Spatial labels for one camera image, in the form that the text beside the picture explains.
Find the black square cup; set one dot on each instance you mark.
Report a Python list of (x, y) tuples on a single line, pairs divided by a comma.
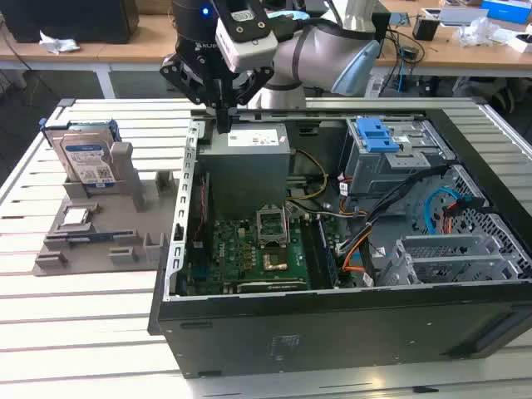
[(426, 29)]

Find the hard disk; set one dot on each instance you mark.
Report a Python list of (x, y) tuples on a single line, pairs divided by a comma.
[(83, 158)]

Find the silver drive cage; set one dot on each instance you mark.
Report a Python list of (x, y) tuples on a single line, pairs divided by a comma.
[(374, 174)]

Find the blue carrier latch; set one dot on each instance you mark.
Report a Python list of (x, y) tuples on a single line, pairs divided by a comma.
[(376, 137)]

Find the installed RAM stick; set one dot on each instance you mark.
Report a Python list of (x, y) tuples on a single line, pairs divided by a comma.
[(328, 257)]

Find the silver disk bay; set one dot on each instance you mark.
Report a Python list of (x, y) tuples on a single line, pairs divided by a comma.
[(440, 245)]

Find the crumpled white paper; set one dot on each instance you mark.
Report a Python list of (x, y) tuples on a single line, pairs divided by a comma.
[(58, 43)]

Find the small black computer tower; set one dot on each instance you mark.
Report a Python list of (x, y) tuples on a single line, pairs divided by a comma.
[(382, 25)]

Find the wooden desk white frame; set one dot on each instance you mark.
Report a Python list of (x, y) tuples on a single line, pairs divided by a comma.
[(457, 54), (124, 52)]

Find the CPU socket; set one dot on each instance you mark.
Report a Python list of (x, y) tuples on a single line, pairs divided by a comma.
[(275, 259)]

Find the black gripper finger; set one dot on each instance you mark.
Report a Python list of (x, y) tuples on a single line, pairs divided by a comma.
[(183, 75), (257, 81)]

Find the grey flat box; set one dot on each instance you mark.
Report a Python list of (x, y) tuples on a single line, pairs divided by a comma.
[(461, 16)]

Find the silver CPU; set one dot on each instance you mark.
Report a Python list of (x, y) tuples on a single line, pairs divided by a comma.
[(75, 217)]

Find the black open PC case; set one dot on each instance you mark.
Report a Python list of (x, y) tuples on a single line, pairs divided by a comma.
[(332, 332)]

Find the black graphics card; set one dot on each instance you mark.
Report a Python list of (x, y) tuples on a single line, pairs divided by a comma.
[(270, 287)]

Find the grey power supply unit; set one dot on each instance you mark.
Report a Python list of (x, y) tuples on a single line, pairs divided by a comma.
[(245, 174)]

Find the green motherboard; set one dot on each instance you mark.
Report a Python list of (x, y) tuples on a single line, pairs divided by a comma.
[(232, 249)]

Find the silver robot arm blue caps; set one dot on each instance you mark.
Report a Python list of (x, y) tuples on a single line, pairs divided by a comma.
[(316, 54)]

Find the grey printed parts rack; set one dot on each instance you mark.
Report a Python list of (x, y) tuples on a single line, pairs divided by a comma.
[(108, 208)]

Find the black RAM slot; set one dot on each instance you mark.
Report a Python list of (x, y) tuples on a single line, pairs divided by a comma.
[(311, 253)]

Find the blue box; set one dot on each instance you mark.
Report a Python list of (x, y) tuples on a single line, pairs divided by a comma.
[(507, 9)]

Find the white open box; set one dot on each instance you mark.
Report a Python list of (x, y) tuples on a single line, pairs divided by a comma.
[(523, 43)]

